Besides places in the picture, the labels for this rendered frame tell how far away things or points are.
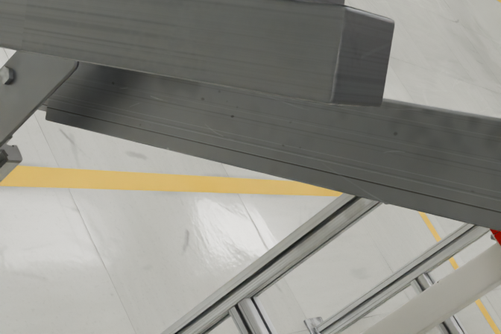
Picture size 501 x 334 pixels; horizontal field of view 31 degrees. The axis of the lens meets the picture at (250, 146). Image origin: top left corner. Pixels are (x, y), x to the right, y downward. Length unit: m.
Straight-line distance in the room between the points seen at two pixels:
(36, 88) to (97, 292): 1.09
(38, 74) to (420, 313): 1.13
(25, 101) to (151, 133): 0.10
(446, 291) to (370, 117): 1.12
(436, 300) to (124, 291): 0.59
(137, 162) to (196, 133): 1.46
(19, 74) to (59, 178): 1.18
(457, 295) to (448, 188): 1.13
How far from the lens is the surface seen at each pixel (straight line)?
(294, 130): 0.58
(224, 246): 2.12
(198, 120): 0.62
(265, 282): 1.43
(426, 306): 1.67
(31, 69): 0.67
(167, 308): 1.85
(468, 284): 1.64
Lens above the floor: 1.07
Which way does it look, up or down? 25 degrees down
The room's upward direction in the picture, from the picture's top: 50 degrees clockwise
